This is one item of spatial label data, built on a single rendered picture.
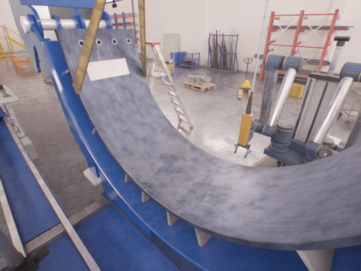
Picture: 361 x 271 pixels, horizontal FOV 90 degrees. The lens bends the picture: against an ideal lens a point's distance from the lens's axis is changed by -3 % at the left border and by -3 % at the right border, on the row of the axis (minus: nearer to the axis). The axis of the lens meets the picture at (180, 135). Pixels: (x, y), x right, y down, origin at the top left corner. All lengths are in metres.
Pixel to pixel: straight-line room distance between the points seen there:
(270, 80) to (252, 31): 9.99
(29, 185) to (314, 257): 2.68
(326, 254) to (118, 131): 1.50
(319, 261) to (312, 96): 2.12
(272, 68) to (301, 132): 1.02
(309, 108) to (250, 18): 9.99
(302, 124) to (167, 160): 1.93
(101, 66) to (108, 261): 1.61
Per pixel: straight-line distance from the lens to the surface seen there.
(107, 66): 1.90
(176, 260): 1.66
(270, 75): 2.38
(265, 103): 2.52
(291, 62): 2.27
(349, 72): 2.15
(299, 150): 2.86
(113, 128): 1.69
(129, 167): 1.51
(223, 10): 13.27
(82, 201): 3.19
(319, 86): 2.74
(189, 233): 1.37
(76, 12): 2.30
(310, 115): 2.83
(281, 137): 2.62
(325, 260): 0.99
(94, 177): 2.11
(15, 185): 2.94
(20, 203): 2.63
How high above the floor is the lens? 2.14
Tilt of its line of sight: 29 degrees down
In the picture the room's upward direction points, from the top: straight up
